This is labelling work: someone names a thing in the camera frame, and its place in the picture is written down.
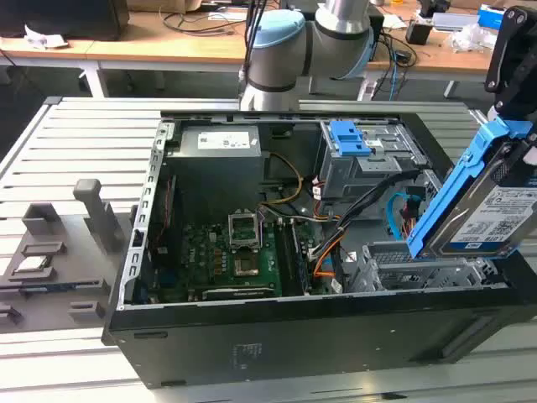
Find hard disk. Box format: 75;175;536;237
406;117;537;259

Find metal disk bay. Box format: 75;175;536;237
347;240;509;295

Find black RAM slot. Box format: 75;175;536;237
279;221;315;296

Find black expansion slot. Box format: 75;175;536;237
200;286;274;301

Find clear plastic bags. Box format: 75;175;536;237
449;22;501;53

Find blue cardboard box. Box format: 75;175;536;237
477;3;511;31

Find blue plastic drive latch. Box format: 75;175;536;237
330;120;375;158

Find grey metal drive cage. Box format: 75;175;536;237
319;120;425;213

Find grey power supply unit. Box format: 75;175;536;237
165;124;270;205

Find metal socket cover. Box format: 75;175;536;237
227;212;263;252

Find CPU socket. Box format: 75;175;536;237
232;252;261;278

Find wooden desk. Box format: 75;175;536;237
0;0;504;76

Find black open PC case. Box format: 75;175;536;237
102;109;537;390

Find green motherboard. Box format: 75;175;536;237
144;209;322;304

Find black box on desk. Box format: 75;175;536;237
0;0;130;42

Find grey parts rack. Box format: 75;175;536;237
0;178;128;333

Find RAM stick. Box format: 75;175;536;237
19;284;98;294

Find silver CPU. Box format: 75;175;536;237
15;255;48;274

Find blue disk wire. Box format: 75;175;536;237
387;191;421;241

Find black sleeved cable bundle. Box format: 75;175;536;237
334;168;421;238

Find yellow power wire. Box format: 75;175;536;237
258;151;305;207

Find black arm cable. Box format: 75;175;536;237
242;0;270;81

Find orange disk wire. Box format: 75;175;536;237
313;237;341;279

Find black desk cables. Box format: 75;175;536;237
161;10;248;37

